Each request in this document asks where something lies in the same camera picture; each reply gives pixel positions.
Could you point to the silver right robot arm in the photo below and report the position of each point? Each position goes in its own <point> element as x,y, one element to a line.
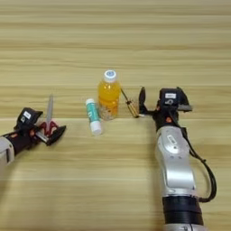
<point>176,162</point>

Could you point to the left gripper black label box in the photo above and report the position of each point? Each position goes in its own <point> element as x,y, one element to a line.
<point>28,117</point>

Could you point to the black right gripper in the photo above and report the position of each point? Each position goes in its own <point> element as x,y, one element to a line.
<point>167,118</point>

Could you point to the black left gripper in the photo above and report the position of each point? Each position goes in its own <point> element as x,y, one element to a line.
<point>24,140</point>

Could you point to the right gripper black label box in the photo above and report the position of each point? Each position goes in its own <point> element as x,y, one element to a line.
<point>169,101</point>

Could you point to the green white glue stick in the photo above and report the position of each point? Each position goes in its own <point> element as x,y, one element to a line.
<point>93,115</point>

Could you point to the orange juice bottle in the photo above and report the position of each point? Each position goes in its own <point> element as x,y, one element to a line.
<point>109,99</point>

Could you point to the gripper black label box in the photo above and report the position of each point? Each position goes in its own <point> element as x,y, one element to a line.
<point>169,101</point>
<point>28,117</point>

